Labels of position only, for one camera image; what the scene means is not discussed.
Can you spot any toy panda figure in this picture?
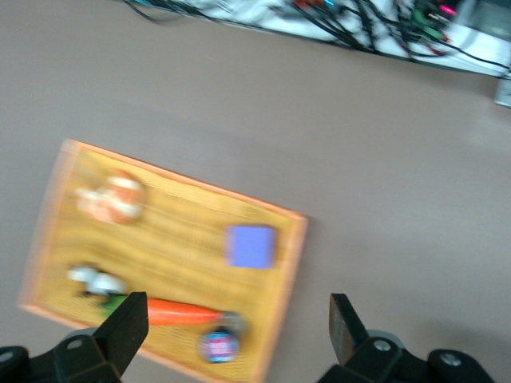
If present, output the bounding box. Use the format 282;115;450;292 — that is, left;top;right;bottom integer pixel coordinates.
66;263;129;305

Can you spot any grey metal camera bracket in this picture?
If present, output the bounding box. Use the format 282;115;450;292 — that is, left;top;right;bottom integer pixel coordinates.
493;75;511;108

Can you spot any toy croissant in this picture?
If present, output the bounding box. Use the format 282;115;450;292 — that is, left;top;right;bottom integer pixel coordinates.
75;169;147;225

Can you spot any orange rimmed yellow wicker basket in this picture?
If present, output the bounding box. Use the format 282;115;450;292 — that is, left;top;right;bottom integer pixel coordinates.
16;138;311;383

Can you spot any orange toy carrot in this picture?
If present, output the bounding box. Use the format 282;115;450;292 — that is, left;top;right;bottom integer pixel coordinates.
99;294;225;327

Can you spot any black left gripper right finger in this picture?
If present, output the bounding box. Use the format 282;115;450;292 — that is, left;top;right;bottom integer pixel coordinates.
319;293;433;383

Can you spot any purple cube block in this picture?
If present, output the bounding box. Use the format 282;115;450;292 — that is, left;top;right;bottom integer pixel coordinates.
224;224;277;270

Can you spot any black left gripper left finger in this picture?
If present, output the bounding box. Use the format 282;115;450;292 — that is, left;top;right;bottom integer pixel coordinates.
30;291;150;383

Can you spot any black cable bundle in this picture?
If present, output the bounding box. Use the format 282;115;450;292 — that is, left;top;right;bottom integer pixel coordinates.
123;0;511;77

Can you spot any small jar with blue lid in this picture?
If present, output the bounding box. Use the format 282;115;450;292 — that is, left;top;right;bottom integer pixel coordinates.
198;311;248;365

